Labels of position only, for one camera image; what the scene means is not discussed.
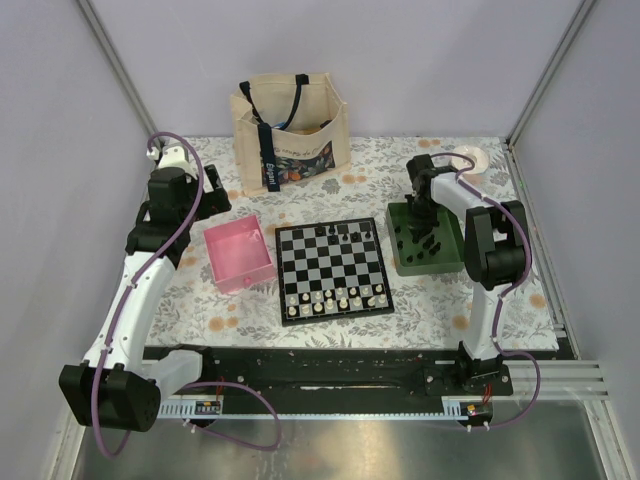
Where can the pink plastic box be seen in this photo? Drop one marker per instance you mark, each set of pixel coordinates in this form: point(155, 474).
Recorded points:
point(238, 254)

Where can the green plastic tray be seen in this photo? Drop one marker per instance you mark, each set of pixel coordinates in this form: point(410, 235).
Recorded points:
point(421, 249)

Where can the floral patterned tablecloth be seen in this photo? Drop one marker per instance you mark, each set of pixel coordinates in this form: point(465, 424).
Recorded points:
point(430, 311)

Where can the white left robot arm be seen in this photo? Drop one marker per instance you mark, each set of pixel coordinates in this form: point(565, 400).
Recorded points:
point(111, 387)

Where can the beige canvas tote bag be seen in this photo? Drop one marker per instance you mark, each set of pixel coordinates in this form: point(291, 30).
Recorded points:
point(288, 128)

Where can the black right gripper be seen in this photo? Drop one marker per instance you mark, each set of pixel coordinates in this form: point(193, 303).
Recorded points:
point(417, 227)

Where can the black white chessboard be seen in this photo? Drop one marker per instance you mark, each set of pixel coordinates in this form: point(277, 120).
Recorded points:
point(331, 282)

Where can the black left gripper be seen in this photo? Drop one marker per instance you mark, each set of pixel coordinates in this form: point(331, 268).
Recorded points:
point(214, 202)

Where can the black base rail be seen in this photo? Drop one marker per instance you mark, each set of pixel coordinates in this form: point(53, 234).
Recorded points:
point(339, 381)

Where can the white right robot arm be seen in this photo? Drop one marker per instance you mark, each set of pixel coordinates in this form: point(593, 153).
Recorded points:
point(497, 258)

